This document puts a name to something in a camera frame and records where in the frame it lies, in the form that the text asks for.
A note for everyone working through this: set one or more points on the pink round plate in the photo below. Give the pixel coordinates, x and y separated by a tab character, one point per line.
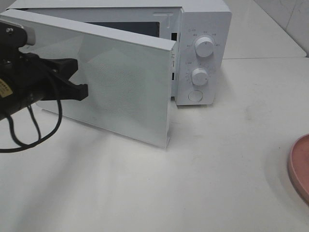
298	167

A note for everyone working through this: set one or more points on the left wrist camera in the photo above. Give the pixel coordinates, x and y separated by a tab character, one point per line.
16	35

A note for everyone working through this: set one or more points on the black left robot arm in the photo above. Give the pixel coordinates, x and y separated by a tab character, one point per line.
26	78

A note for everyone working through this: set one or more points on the white upper microwave knob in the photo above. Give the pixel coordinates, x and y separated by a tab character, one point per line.
204	46

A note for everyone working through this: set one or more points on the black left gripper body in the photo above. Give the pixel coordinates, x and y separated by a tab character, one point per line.
18	85

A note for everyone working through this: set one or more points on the white microwave door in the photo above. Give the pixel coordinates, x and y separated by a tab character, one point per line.
128	74

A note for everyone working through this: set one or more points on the white timer knob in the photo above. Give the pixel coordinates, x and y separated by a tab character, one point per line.
199	77

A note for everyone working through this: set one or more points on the white round door button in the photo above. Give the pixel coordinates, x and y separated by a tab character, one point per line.
195	96

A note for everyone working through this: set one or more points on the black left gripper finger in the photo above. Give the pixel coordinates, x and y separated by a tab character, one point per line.
55	69
67	91

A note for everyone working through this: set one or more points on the white microwave oven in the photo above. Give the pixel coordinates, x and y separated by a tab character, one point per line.
147	22

